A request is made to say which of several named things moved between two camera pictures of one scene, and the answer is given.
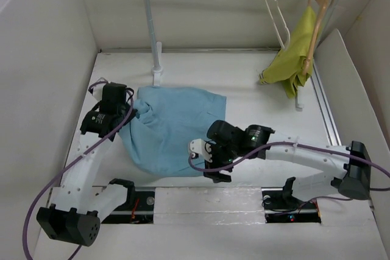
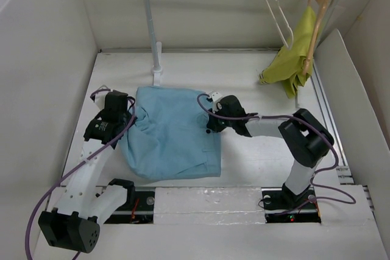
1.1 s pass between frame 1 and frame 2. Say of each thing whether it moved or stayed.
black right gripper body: moved
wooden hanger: stayed
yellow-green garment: stayed
